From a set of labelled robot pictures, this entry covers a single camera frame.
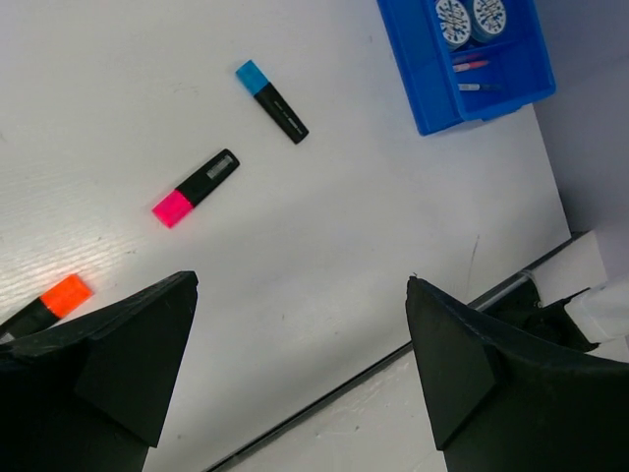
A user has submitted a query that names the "blue compartment tray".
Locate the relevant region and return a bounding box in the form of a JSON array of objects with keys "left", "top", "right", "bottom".
[{"left": 378, "top": 1, "right": 556, "bottom": 136}]

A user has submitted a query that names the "thin purple pen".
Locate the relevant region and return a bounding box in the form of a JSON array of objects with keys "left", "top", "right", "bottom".
[{"left": 458, "top": 83, "right": 501, "bottom": 92}]

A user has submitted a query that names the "blue black highlighter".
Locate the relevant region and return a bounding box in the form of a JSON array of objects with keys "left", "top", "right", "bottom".
[{"left": 236, "top": 60, "right": 309, "bottom": 145}]

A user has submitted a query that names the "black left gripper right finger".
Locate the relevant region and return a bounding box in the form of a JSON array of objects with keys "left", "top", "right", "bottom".
[{"left": 406, "top": 277, "right": 628, "bottom": 471}]

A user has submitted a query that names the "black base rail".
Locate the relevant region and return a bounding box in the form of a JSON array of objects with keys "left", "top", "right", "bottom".
[{"left": 219, "top": 232, "right": 605, "bottom": 471}]

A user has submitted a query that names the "orange black highlighter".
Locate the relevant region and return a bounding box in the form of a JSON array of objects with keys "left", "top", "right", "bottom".
[{"left": 1, "top": 274, "right": 93, "bottom": 343}]

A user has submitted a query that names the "pink black highlighter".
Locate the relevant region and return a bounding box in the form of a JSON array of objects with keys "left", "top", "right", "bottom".
[{"left": 151, "top": 148, "right": 240, "bottom": 228}]

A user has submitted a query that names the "thin orange pen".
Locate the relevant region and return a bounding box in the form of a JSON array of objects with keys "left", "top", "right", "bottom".
[{"left": 453, "top": 60, "right": 489, "bottom": 73}]

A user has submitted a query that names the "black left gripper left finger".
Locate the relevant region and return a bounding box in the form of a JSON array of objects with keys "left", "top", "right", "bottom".
[{"left": 1, "top": 270, "right": 199, "bottom": 471}]

